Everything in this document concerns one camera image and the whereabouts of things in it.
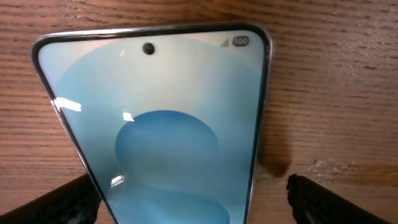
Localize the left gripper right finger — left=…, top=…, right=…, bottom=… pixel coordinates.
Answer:
left=287, top=174, right=389, bottom=224

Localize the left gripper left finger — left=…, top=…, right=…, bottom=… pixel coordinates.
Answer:
left=1, top=174, right=101, bottom=224

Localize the smartphone with cyan screen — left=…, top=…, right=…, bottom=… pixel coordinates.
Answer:
left=31, top=21, right=272, bottom=223

